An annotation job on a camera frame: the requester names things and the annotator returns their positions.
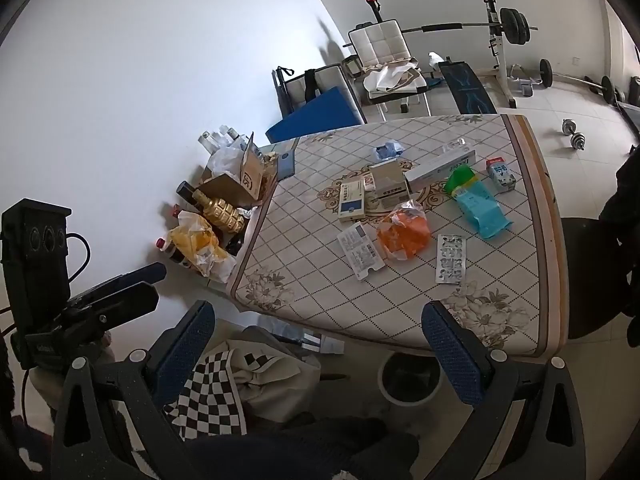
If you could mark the black jacket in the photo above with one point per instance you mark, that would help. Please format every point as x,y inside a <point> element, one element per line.
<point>622,200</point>

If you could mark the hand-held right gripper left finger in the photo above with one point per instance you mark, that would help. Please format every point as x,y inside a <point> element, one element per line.
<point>187,350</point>

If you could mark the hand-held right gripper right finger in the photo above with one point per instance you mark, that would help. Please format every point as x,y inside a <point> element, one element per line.
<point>452,355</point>

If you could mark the clear plastic bottle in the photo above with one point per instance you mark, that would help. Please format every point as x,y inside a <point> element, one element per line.
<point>220,135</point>
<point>233,133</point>
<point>205,139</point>

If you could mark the light blue packet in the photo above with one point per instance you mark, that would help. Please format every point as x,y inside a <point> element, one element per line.
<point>482,212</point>

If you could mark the small brown patterned box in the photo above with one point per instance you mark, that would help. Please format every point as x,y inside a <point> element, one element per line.
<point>369,180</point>

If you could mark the orange plastic bag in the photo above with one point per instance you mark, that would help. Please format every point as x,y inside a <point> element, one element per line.
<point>405,235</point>

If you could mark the dark blue box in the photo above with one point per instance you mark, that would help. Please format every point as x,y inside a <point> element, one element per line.
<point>285,165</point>

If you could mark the barbell with black plates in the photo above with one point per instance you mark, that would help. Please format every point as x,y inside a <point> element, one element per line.
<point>515,25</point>

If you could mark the blue white medicine box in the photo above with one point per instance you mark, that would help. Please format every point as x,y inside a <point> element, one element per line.
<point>352,202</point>

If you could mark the person's dark pants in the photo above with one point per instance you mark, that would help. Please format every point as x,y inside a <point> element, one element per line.
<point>300,450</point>

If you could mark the chrome dumbbell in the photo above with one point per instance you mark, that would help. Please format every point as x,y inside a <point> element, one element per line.
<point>575,135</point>

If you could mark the blue wrapper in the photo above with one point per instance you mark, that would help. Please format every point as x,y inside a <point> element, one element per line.
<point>387,151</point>

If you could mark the clear plastic wrapper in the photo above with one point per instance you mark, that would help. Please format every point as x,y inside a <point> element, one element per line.
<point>457,145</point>

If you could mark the small red blue carton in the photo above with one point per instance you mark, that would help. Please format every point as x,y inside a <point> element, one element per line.
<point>501,175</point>

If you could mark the black exercise machine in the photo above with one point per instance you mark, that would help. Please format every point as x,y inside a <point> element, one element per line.
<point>631,110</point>

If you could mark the curl bar with plates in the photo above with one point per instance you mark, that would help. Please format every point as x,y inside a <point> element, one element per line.
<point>546,72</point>

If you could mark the green packet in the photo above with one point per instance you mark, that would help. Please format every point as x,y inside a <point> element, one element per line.
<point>460,180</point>

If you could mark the black white checkered cloth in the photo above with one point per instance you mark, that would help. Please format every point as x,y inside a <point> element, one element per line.
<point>210,400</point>

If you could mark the white box with green print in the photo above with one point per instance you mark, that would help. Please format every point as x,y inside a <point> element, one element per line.
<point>390,177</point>

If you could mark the dark glass bottle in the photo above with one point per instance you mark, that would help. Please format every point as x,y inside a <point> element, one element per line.
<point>186,192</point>

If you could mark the blue mat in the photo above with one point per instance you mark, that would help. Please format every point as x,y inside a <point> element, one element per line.
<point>325,115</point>

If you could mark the white bench press rack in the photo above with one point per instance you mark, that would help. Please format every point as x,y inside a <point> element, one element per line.
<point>492,50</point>

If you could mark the white plastic bag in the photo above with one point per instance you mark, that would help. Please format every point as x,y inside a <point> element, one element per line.
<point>225,160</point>

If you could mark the yellow plastic bag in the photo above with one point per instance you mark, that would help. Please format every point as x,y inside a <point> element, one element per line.
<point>195,242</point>

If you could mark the white printed leaflet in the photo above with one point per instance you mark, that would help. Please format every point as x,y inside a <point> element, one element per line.
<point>360,252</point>

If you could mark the dark bottle with red cap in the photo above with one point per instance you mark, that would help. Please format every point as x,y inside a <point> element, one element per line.
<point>172,255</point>

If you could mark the white padded chair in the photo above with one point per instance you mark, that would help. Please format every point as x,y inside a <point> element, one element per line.
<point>380,40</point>

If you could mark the grey folded recliner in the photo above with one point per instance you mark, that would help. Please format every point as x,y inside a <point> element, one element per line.
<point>330,77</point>

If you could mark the black blue weight bench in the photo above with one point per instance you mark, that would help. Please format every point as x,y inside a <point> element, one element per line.
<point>467,87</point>

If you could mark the beige bag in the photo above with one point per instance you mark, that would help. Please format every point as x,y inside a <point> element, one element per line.
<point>395,77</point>

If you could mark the white round bin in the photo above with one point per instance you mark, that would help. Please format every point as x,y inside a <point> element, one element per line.
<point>410,380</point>

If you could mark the open cardboard box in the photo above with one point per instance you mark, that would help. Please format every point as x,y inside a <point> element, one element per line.
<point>250,175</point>

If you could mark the long white box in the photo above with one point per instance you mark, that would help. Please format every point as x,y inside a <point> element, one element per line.
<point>440,170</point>

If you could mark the silver blister pack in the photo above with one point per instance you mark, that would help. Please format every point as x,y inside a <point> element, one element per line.
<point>451,260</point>

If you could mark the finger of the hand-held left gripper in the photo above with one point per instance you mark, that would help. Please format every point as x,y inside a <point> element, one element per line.
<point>135,297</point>
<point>145,272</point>

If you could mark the gold grenade-shaped bottle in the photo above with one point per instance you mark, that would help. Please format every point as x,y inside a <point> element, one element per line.
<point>220,212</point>

